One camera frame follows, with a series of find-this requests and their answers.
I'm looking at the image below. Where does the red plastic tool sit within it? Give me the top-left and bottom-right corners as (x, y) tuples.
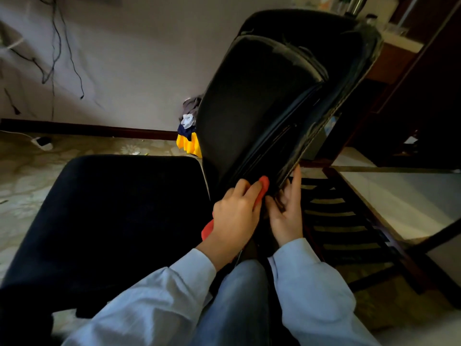
(201, 176), (270, 241)

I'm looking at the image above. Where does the black hanging cable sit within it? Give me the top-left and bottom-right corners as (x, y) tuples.
(34, 0), (85, 121)

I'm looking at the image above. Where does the person's leg in blue jeans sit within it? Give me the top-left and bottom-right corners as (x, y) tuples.
(190, 259), (271, 346)

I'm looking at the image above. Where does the white power adapter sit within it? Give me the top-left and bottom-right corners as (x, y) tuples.
(30, 136), (55, 152)

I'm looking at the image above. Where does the person's left hand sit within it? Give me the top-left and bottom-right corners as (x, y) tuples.
(212, 178), (263, 253)

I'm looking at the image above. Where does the black padded chair seat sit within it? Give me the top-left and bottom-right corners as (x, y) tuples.
(0, 155), (214, 346)

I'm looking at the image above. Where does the black suitcase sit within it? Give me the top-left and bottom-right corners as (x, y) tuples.
(196, 9), (384, 209)

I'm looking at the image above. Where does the yellow pleated cloth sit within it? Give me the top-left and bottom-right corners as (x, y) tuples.
(176, 132), (203, 158)

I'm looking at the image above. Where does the metal flask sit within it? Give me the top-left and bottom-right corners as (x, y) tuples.
(345, 0), (369, 17)

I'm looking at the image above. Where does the dark wooden frame table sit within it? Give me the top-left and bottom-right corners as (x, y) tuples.
(324, 146), (461, 310)

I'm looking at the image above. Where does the white cable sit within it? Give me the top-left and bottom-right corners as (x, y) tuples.
(0, 130), (35, 142)

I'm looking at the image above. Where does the dark wooden cabinet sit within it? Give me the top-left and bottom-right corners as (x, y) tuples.
(346, 0), (461, 170)

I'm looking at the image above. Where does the person's left forearm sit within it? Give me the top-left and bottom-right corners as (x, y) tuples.
(61, 238), (235, 346)

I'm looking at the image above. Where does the person's right hand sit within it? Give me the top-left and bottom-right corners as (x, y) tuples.
(265, 165), (304, 248)

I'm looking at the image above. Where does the grey cloth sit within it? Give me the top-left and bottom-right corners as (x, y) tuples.
(179, 95), (204, 121)

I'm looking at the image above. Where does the navy blue cloth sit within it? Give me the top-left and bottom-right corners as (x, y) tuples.
(177, 123), (197, 142)

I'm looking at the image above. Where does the dark wooden slatted chair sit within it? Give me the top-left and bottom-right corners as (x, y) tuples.
(299, 167), (436, 294)

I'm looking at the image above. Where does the person's right forearm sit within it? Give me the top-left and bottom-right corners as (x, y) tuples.
(267, 237), (382, 346)

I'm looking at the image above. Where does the brown wooden desk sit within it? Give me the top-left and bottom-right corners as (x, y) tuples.
(364, 28), (425, 85)

